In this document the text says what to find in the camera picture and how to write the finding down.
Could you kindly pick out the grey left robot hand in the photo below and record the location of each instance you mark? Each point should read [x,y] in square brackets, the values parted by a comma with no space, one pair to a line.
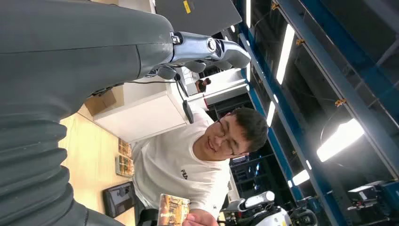
[62,46]

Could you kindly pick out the picture ID card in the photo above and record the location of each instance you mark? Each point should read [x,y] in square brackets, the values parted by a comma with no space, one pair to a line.
[173,210]

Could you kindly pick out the person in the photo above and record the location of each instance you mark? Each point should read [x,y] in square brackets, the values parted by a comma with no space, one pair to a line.
[174,162]

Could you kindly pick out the large picture card stack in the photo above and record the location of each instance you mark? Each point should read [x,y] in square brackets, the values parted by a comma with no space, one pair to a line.
[124,166]

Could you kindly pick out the small picture card stack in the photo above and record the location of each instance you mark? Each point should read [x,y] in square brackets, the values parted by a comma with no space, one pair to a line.
[124,147]

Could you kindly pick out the black office chair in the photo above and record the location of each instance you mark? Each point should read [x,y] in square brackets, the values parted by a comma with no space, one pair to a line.
[149,216]

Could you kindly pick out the standing humanoid robot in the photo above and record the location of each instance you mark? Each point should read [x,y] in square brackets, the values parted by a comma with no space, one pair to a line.
[265,215]

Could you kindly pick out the brown cardboard piece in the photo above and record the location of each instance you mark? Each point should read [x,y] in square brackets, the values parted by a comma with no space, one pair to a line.
[99,104]

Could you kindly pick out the black smartphone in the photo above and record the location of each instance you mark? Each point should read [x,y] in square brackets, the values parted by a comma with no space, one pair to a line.
[120,199]

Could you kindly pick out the thin-framed eyeglasses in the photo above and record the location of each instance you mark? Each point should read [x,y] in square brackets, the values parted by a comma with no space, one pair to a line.
[225,137]

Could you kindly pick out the white raised counter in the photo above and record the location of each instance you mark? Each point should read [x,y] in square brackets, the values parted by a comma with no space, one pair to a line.
[140,118]

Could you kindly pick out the ceiling light strip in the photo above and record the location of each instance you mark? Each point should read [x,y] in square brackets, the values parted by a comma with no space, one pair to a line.
[285,53]
[271,113]
[339,140]
[300,177]

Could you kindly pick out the black flat hub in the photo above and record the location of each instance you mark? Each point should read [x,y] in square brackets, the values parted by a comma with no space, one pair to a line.
[188,112]

